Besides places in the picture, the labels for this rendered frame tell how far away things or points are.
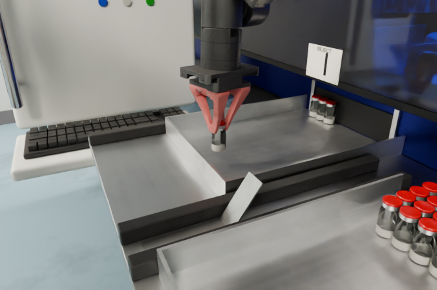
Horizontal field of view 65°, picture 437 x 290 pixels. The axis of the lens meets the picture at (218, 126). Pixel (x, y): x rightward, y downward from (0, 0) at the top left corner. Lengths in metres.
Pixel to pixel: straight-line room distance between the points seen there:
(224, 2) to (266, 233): 0.29
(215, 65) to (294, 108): 0.37
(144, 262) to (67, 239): 1.55
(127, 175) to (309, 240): 0.29
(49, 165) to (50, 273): 1.01
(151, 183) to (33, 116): 0.55
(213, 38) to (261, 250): 0.27
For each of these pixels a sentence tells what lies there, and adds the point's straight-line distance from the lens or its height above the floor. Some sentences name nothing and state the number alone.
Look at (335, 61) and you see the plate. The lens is 0.63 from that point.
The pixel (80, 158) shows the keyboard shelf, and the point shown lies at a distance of 0.81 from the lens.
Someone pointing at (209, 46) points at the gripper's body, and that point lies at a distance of 0.48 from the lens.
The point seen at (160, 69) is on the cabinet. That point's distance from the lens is 1.01.
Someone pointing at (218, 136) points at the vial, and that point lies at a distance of 0.52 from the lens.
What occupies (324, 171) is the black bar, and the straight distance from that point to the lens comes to 0.53.
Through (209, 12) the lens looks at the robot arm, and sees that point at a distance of 0.47.
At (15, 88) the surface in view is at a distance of 0.92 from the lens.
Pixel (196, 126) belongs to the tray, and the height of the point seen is 0.89.
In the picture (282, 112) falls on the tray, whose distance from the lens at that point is 0.79.
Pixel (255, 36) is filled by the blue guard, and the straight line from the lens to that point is 0.84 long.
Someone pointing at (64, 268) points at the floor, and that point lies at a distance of 1.76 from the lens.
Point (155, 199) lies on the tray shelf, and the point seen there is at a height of 0.88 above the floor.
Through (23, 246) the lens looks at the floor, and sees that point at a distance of 1.96.
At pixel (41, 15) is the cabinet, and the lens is 0.96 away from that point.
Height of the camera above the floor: 1.15
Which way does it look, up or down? 22 degrees down
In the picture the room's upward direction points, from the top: straight up
